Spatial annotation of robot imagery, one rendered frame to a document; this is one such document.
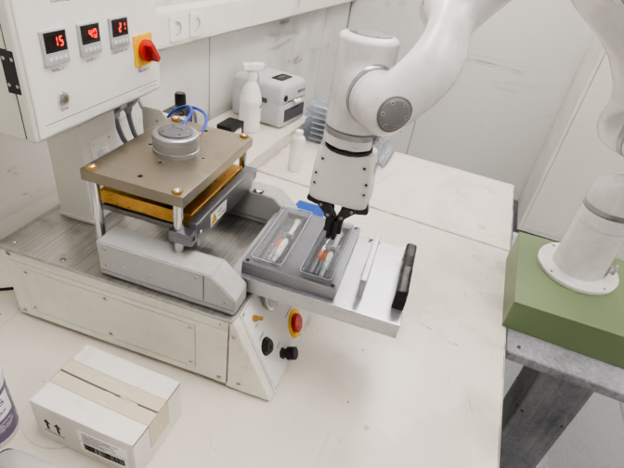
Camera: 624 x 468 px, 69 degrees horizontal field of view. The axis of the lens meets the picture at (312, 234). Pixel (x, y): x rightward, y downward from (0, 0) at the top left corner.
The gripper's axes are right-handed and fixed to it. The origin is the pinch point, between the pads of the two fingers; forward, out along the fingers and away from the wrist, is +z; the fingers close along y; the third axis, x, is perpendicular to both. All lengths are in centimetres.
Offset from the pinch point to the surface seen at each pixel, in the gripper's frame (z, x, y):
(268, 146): 25, -78, 40
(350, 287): 7.6, 5.5, -5.7
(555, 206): 74, -197, -97
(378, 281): 7.7, 1.9, -10.0
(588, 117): 22, -197, -92
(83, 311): 22.0, 17.1, 40.6
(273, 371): 26.0, 13.1, 3.9
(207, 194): -1.3, 3.1, 22.5
